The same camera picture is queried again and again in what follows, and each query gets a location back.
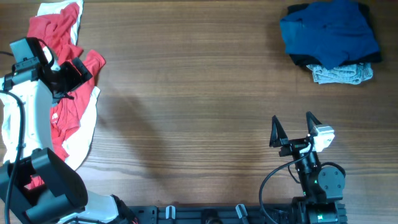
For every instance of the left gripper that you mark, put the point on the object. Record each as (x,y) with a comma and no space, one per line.
(72,76)

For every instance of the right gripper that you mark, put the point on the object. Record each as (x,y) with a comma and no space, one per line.
(295,146)

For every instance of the blue t-shirt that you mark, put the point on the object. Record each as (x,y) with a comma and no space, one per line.
(332,32)

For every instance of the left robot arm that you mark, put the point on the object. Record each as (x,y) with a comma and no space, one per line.
(36,185)

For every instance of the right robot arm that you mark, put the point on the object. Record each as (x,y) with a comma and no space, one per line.
(322,183)

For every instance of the red t-shirt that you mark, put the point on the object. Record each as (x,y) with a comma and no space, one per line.
(72,119)

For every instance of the white t-shirt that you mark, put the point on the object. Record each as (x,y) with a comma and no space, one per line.
(36,99)

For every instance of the folded grey garment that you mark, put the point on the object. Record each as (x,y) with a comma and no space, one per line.
(345,74)

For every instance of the folded black garment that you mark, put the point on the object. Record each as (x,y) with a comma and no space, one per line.
(304,60)

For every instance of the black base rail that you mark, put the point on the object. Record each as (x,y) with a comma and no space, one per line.
(236,214)

